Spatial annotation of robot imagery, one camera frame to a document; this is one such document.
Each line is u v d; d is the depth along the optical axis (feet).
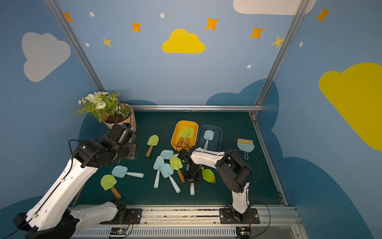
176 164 3.05
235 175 1.59
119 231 2.35
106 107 2.77
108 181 2.81
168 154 3.22
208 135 3.52
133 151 1.94
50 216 1.19
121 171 2.89
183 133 3.55
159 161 3.05
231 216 2.24
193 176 2.46
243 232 2.40
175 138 3.37
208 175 2.90
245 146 3.34
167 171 2.96
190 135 3.46
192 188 2.68
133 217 2.44
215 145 3.39
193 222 2.41
